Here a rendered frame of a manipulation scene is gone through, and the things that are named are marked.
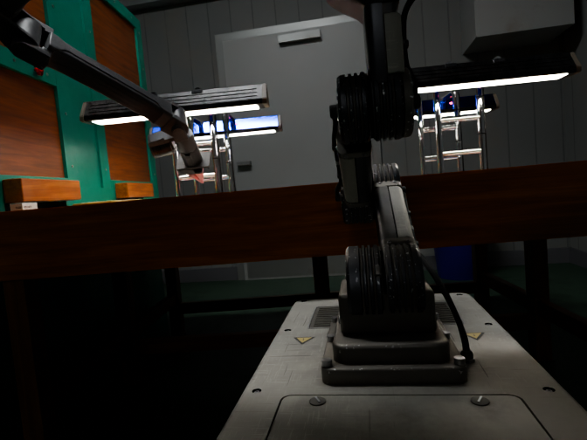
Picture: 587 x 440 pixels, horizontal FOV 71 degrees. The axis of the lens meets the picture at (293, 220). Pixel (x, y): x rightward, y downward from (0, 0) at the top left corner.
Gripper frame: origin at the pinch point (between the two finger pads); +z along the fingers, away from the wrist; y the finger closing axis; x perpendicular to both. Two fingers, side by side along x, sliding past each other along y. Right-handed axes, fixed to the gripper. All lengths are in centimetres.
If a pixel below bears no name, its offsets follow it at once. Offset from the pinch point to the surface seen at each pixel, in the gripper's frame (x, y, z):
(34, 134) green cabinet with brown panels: -17, 56, -12
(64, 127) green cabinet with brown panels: -31, 55, -3
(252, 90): -22.5, -19.1, -15.8
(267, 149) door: -172, 3, 150
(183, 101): -20.6, 3.8, -15.7
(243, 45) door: -242, 16, 93
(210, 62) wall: -241, 48, 104
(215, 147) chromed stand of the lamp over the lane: -22.1, -0.8, 6.8
